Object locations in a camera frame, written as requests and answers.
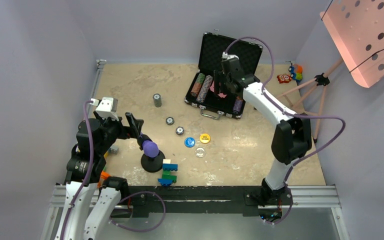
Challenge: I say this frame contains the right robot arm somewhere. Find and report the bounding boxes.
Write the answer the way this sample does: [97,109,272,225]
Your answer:
[214,54,312,206]

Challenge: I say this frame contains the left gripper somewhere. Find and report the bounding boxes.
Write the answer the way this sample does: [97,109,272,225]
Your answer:
[93,108,143,154]

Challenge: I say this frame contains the colourful toy car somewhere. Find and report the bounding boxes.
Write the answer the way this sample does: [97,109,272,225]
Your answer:
[288,64,303,82]

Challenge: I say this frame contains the orange toy piece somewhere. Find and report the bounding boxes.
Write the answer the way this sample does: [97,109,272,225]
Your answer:
[100,171,111,181]

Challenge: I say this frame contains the pink playing card deck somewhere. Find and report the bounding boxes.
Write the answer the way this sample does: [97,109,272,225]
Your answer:
[209,81,228,99]

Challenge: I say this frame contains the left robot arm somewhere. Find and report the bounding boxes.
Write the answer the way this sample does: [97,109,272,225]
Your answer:
[55,112,144,240]

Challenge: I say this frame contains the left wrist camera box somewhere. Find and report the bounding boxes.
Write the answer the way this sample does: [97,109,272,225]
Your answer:
[90,97,119,121]

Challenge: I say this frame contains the green and red chip row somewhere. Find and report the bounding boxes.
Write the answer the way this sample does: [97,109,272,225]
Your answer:
[190,73,206,97]

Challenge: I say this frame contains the purple handheld massager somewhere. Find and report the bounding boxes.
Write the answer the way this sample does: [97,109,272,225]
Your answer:
[137,133,160,158]

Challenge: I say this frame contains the pink music stand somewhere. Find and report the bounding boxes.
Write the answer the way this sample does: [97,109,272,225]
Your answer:
[276,0,384,144]

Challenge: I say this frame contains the yellow big blind button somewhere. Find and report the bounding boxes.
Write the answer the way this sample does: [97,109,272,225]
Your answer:
[199,133,211,144]

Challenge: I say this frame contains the red toy card pack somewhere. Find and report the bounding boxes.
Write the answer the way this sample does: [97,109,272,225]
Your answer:
[276,74,293,84]

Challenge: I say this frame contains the aluminium table frame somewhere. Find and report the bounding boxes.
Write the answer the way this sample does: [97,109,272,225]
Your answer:
[39,58,350,240]

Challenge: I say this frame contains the clear plastic button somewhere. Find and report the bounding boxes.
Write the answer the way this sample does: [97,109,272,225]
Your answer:
[194,147,206,158]

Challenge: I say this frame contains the black base bar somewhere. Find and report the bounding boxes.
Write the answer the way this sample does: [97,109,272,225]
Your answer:
[119,185,293,219]

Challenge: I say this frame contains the ten value poker chip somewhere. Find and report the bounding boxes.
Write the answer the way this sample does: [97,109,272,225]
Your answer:
[175,126,185,136]

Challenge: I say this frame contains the tall grey chip stack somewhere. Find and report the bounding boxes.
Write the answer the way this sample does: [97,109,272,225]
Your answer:
[152,93,162,108]

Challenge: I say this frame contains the blue green toy brick stack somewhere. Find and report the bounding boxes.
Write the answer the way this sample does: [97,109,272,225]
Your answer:
[157,159,178,187]

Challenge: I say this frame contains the black aluminium poker case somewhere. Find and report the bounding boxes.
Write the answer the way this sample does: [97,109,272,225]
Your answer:
[184,32,263,120]

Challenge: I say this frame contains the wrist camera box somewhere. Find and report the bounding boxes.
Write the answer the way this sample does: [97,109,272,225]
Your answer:
[90,97,119,121]
[221,51,239,62]

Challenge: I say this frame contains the grey toy brick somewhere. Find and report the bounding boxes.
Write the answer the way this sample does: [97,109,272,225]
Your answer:
[108,145,119,155]

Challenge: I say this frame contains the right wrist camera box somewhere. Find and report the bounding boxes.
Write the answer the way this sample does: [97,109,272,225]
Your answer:
[221,51,239,62]

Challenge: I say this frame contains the fifty value poker chip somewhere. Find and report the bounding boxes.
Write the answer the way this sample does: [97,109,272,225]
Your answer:
[165,116,175,126]

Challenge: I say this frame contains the blue dealer button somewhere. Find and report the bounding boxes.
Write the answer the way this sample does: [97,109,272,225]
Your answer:
[184,137,196,148]

